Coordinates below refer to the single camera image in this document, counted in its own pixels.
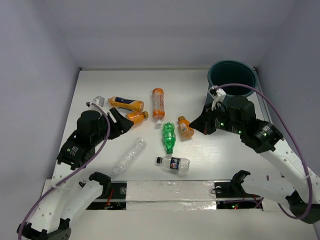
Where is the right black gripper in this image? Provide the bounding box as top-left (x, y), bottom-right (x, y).
top-left (188, 102), bottom-right (244, 135)

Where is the small orange bottle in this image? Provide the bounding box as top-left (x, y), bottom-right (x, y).
top-left (177, 116), bottom-right (195, 139)
top-left (125, 111), bottom-right (149, 125)

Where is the orange bottle blue label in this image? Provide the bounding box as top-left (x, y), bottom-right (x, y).
top-left (107, 96), bottom-right (144, 112)

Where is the clear crushed plastic bottle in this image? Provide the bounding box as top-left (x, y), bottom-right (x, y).
top-left (112, 137), bottom-right (147, 175)

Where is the green plastic bottle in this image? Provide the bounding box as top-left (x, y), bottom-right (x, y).
top-left (162, 122), bottom-right (176, 155)

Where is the clear pepsi bottle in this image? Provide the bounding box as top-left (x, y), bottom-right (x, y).
top-left (156, 157), bottom-right (191, 175)

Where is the tall orange juice bottle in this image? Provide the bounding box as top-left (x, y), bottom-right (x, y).
top-left (152, 88), bottom-right (165, 126)

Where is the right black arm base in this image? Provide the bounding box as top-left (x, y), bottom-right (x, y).
top-left (210, 181), bottom-right (263, 210)

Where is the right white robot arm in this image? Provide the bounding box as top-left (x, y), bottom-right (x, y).
top-left (189, 96), bottom-right (320, 224)

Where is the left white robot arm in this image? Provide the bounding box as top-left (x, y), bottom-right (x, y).
top-left (17, 102), bottom-right (134, 240)

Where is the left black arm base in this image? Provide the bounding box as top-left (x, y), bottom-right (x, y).
top-left (86, 181), bottom-right (127, 210)

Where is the dark teal plastic bin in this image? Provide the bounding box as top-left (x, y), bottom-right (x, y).
top-left (207, 60), bottom-right (258, 105)

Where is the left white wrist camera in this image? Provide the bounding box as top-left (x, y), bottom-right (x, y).
top-left (86, 95), bottom-right (105, 108)

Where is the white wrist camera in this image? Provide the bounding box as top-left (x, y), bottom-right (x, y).
top-left (86, 95), bottom-right (105, 108)
top-left (208, 85), bottom-right (227, 111)

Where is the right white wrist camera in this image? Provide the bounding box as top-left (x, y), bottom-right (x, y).
top-left (208, 85), bottom-right (227, 111)

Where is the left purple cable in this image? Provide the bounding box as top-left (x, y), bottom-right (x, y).
top-left (17, 101), bottom-right (111, 237)

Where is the purple cable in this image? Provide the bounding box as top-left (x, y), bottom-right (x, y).
top-left (216, 83), bottom-right (314, 221)
top-left (17, 101), bottom-right (111, 237)

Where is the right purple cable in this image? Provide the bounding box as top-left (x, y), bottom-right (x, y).
top-left (216, 83), bottom-right (314, 221)

